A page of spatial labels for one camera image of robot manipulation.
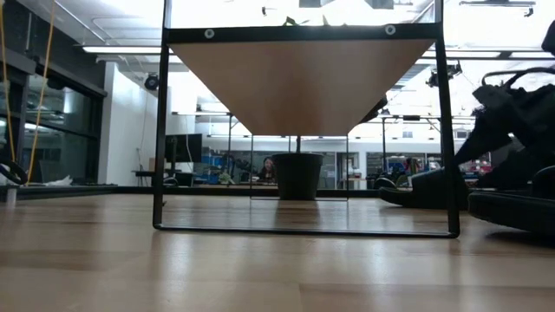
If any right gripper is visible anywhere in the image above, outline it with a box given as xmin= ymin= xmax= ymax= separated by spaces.
xmin=454 ymin=84 xmax=555 ymax=192

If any black-framed wooden shelf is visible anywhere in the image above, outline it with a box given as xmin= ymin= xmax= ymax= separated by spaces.
xmin=151 ymin=0 xmax=461 ymax=240

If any black chair back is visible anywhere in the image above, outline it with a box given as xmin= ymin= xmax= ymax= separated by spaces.
xmin=374 ymin=176 xmax=399 ymax=191

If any black plant pot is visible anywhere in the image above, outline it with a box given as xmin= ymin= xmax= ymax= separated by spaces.
xmin=271 ymin=152 xmax=325 ymax=201

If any person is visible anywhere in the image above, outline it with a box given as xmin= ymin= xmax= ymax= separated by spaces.
xmin=258 ymin=155 xmax=278 ymax=184

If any black computer monitor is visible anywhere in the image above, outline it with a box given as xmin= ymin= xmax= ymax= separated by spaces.
xmin=166 ymin=133 xmax=204 ymax=165

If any black office desk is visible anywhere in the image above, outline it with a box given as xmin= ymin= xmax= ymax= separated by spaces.
xmin=132 ymin=169 xmax=199 ymax=188

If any long fluorescent light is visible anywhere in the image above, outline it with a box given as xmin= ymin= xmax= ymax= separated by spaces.
xmin=81 ymin=44 xmax=174 ymax=55

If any white crumpled cloth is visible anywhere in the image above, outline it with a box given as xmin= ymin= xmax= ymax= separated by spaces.
xmin=42 ymin=174 xmax=74 ymax=188

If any yellow hanging cable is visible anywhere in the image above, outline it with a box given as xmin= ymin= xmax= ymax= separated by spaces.
xmin=25 ymin=0 xmax=57 ymax=185

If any black looped cable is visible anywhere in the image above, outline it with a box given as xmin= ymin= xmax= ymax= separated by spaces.
xmin=0 ymin=159 xmax=28 ymax=186

